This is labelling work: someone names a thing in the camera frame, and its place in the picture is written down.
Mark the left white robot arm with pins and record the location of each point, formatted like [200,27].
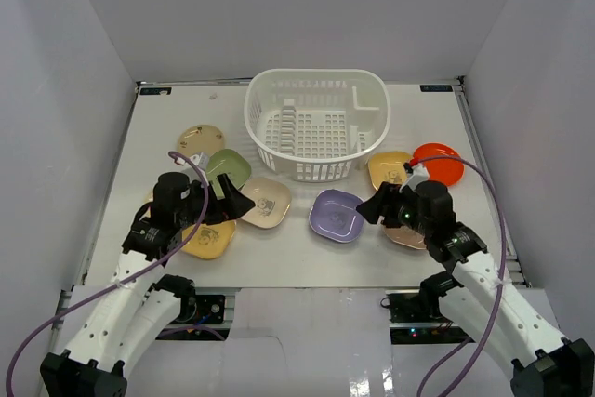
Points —
[141,299]

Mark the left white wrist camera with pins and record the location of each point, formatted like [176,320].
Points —
[200,159]

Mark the cream round flower plate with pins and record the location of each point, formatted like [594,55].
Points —
[201,138]

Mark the black table label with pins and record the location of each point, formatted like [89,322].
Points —
[155,91]
[435,88]

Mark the orange round plate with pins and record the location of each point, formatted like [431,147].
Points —
[446,171]

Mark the cream round plate dark rim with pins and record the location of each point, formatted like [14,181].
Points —
[148,198]

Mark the yellow square panda plate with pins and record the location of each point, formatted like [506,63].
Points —
[210,241]

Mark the purple square panda plate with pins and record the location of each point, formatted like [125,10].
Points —
[334,216]

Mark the golden square panda plate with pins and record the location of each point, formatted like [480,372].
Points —
[388,167]

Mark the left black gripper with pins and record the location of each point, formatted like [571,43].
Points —
[216,204]

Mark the beige square panda plate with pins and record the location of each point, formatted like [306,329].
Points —
[272,200]

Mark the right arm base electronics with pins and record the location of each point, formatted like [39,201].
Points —
[412,322]

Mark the left black table label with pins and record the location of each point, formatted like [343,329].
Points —
[155,91]

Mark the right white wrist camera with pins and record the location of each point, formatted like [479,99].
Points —
[415,174]

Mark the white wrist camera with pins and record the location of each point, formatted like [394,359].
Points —
[415,174]
[200,159]

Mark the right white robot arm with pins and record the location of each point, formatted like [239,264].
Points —
[473,293]

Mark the white plastic dish basket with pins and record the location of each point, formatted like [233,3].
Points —
[316,125]

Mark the right black table label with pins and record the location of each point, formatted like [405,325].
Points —
[435,88]

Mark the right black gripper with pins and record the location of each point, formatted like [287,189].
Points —
[385,203]

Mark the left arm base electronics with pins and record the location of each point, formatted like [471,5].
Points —
[207,318]

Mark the green square panda plate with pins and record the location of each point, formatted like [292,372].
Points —
[231,163]

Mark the pink square plate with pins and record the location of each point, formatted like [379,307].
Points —
[406,237]

